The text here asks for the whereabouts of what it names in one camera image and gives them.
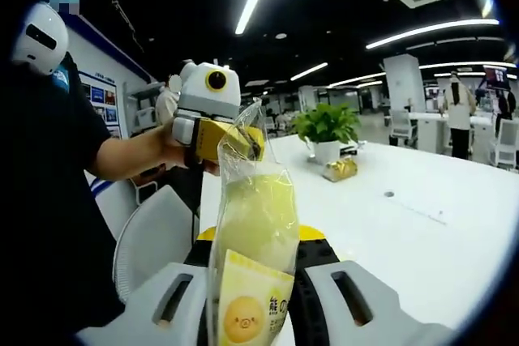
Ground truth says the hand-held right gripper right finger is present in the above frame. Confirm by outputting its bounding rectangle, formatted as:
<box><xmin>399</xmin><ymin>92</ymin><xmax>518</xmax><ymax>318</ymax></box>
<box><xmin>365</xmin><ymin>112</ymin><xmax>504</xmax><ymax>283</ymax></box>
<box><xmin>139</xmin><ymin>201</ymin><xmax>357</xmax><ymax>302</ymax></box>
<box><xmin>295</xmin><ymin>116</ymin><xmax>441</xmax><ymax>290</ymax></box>
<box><xmin>288</xmin><ymin>224</ymin><xmax>457</xmax><ymax>346</ymax></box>

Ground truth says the person's left hand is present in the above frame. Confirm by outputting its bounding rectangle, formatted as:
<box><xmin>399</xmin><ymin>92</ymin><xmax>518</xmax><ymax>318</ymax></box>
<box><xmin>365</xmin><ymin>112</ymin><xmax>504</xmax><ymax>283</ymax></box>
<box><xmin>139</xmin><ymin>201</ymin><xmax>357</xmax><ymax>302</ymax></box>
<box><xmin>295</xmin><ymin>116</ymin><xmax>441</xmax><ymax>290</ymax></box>
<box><xmin>160</xmin><ymin>120</ymin><xmax>223</xmax><ymax>177</ymax></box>

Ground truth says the yellow printed paper insert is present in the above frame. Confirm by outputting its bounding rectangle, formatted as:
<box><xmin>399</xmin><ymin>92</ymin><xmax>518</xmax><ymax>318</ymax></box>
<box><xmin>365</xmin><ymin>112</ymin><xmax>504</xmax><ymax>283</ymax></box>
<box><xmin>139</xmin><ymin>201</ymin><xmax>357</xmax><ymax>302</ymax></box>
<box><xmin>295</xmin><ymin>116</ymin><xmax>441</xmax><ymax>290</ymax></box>
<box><xmin>217</xmin><ymin>248</ymin><xmax>296</xmax><ymax>346</ymax></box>

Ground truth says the white background desk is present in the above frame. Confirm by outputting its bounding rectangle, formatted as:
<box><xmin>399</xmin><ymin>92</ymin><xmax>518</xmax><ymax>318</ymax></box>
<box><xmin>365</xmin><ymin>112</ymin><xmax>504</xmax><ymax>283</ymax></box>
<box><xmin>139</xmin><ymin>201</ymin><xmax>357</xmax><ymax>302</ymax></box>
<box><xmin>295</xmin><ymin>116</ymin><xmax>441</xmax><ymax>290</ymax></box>
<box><xmin>409</xmin><ymin>113</ymin><xmax>500</xmax><ymax>156</ymax></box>

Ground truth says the white grey shell chair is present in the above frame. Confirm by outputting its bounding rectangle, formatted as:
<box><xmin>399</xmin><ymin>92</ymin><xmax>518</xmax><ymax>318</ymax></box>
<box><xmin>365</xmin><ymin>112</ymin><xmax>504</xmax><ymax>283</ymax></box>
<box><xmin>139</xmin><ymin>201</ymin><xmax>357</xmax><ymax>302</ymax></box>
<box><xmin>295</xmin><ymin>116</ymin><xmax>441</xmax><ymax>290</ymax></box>
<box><xmin>112</xmin><ymin>184</ymin><xmax>199</xmax><ymax>302</ymax></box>

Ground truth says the white round chest device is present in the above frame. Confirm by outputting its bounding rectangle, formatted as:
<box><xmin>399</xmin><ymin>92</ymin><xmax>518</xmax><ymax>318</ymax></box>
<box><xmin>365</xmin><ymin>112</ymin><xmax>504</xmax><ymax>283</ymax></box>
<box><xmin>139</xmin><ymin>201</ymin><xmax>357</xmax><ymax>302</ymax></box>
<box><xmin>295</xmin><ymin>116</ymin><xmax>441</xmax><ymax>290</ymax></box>
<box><xmin>11</xmin><ymin>1</ymin><xmax>69</xmax><ymax>75</ymax></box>

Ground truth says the green plant in white pot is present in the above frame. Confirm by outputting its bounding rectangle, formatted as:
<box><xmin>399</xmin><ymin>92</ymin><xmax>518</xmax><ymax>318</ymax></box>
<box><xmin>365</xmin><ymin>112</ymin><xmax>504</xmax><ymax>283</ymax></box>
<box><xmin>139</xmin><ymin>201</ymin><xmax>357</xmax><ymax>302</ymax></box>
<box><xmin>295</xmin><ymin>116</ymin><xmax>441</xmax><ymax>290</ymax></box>
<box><xmin>291</xmin><ymin>102</ymin><xmax>362</xmax><ymax>164</ymax></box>

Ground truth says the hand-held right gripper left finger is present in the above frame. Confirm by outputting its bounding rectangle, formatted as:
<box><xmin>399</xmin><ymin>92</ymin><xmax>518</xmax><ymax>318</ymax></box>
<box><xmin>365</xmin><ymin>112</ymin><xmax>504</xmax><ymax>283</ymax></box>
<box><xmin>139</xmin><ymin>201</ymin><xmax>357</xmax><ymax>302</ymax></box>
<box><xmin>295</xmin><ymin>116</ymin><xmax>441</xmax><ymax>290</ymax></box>
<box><xmin>75</xmin><ymin>227</ymin><xmax>217</xmax><ymax>346</ymax></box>

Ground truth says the yellow round silicone block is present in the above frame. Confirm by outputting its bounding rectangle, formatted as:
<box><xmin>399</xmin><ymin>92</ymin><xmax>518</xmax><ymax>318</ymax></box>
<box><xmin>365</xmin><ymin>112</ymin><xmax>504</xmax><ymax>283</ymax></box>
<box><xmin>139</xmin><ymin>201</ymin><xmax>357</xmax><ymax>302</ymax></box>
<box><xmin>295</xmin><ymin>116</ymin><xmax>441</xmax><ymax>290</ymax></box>
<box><xmin>221</xmin><ymin>171</ymin><xmax>300</xmax><ymax>278</ymax></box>

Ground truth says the white office chair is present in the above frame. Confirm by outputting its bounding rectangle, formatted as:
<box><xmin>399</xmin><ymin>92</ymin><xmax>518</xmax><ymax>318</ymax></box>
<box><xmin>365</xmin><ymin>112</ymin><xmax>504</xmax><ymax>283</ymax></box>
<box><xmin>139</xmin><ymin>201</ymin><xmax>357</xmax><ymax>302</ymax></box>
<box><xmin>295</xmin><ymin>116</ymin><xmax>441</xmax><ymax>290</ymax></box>
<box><xmin>389</xmin><ymin>109</ymin><xmax>418</xmax><ymax>148</ymax></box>
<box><xmin>490</xmin><ymin>118</ymin><xmax>519</xmax><ymax>169</ymax></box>

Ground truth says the wall poster board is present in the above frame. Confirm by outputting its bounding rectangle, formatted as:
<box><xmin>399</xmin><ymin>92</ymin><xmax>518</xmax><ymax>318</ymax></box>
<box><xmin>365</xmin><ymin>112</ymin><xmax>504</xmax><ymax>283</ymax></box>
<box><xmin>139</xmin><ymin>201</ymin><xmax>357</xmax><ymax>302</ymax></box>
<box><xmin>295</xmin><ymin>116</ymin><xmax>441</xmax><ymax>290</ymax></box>
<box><xmin>79</xmin><ymin>72</ymin><xmax>122</xmax><ymax>139</ymax></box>

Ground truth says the hanging display screen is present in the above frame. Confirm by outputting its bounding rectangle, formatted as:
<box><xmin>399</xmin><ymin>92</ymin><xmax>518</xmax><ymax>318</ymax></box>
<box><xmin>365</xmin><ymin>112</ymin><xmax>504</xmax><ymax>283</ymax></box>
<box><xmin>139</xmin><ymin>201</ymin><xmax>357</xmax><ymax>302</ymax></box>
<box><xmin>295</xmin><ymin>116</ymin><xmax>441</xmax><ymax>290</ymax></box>
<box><xmin>482</xmin><ymin>65</ymin><xmax>510</xmax><ymax>90</ymax></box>

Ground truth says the short ceiling light strip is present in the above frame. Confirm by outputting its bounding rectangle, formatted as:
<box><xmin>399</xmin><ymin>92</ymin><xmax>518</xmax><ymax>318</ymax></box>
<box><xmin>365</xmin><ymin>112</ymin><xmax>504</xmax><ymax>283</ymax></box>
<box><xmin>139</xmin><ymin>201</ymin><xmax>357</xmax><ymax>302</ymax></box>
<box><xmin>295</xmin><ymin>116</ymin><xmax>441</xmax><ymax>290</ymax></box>
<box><xmin>290</xmin><ymin>62</ymin><xmax>328</xmax><ymax>82</ymax></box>
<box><xmin>326</xmin><ymin>72</ymin><xmax>386</xmax><ymax>88</ymax></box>

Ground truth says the gold foil packet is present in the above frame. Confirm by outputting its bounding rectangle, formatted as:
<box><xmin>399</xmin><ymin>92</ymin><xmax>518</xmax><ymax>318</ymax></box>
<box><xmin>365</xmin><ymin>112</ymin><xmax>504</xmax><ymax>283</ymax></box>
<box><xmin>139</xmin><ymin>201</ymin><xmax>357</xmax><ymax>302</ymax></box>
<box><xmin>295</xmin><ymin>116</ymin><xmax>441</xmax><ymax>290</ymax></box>
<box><xmin>323</xmin><ymin>156</ymin><xmax>359</xmax><ymax>182</ymax></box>

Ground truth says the grey metal shelf rack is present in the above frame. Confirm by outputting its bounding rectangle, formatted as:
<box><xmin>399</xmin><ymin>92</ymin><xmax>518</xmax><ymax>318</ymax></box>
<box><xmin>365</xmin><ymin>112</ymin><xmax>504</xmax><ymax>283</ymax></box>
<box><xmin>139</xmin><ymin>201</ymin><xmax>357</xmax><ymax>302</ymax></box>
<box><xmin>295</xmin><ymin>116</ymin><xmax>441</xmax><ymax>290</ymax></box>
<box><xmin>129</xmin><ymin>82</ymin><xmax>163</xmax><ymax>132</ymax></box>

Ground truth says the operator person in black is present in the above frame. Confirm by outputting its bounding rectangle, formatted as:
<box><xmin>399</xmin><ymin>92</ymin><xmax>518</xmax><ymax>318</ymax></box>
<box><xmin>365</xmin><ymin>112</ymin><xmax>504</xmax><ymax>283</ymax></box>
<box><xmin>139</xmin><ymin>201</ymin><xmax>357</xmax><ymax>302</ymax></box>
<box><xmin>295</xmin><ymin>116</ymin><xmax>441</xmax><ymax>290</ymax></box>
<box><xmin>0</xmin><ymin>53</ymin><xmax>125</xmax><ymax>331</ymax></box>

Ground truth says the clear plastic bag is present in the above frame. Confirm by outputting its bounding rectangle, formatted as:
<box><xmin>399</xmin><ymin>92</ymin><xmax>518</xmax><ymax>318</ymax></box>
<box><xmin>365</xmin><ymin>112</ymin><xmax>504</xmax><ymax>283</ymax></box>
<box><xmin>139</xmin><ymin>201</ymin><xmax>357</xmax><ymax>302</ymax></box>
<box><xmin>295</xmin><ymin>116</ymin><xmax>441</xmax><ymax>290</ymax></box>
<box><xmin>206</xmin><ymin>97</ymin><xmax>302</xmax><ymax>346</ymax></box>

